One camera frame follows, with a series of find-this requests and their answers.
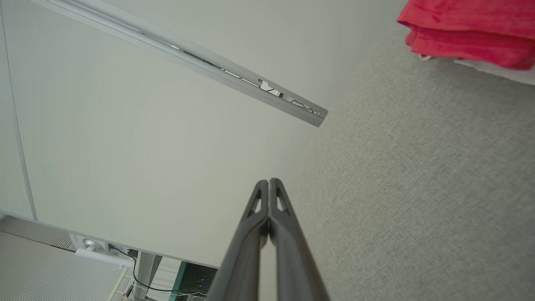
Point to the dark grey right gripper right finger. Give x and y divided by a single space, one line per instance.
296 267

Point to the grey metal partition post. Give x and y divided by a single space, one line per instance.
188 56

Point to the red shorts with white stripes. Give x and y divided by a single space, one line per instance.
472 25

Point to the dark monitor screen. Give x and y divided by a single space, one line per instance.
194 280

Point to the grey desk leg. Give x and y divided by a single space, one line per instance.
146 271

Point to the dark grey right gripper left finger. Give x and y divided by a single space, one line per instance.
238 267

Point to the grey ribbed panel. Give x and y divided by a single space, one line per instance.
42 267

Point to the white device with round knob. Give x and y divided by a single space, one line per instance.
90 244

